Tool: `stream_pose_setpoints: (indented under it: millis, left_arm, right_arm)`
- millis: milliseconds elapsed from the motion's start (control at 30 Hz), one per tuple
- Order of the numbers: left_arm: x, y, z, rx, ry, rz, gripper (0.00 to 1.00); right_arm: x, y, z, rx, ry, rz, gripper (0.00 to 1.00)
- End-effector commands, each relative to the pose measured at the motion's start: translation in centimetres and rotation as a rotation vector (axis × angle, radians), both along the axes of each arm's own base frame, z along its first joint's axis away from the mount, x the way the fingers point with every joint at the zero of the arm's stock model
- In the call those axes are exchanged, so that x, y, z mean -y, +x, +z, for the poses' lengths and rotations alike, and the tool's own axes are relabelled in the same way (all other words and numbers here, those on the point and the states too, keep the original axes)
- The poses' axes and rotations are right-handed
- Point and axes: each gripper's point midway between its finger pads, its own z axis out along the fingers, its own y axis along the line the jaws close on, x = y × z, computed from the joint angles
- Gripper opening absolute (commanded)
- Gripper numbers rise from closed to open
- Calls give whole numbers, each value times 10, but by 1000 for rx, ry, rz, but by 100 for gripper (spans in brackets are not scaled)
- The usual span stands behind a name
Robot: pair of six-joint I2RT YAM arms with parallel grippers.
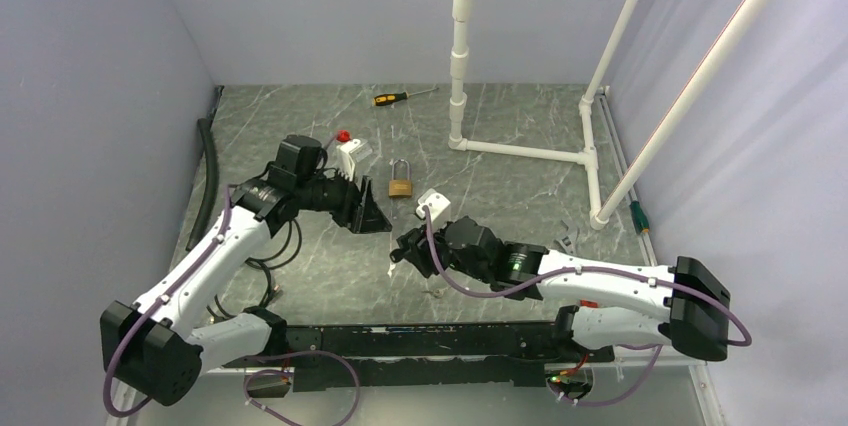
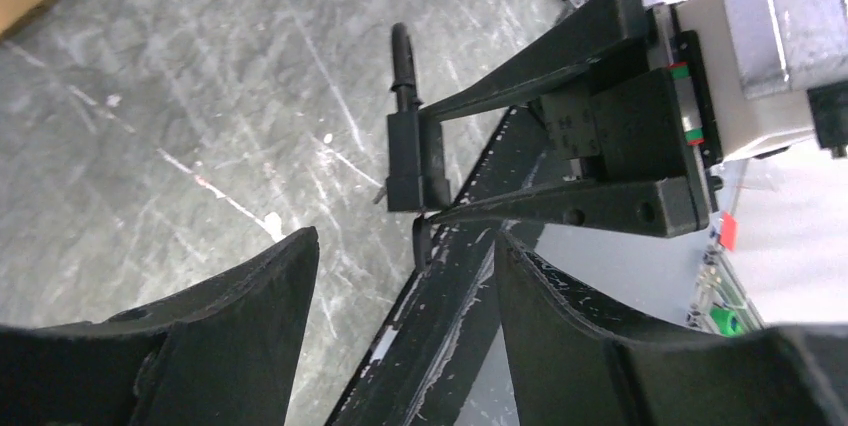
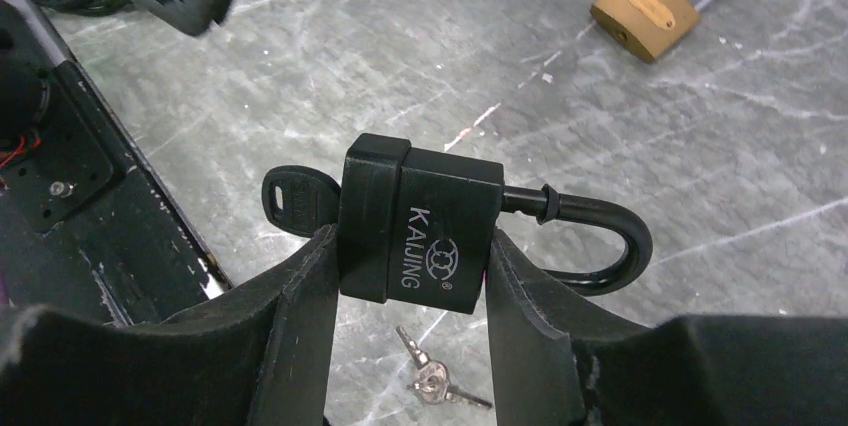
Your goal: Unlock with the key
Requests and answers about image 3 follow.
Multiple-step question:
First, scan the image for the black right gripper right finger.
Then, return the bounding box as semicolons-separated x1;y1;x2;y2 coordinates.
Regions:
485;231;847;425

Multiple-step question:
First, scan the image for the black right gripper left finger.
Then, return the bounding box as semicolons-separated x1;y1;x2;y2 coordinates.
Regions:
1;226;339;425

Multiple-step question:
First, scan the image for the silver key bunch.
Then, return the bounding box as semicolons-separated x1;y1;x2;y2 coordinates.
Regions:
395;326;494;410

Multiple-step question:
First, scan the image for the black head key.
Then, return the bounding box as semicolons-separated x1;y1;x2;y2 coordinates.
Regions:
261;165;341;238

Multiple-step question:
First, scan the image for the black padlock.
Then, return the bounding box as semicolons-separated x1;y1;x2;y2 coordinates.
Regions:
337;133;653;314

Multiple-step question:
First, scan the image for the brass padlock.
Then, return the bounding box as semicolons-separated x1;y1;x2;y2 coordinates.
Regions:
590;0;715;64

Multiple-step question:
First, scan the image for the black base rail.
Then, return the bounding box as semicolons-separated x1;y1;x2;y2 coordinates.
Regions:
1;0;232;327

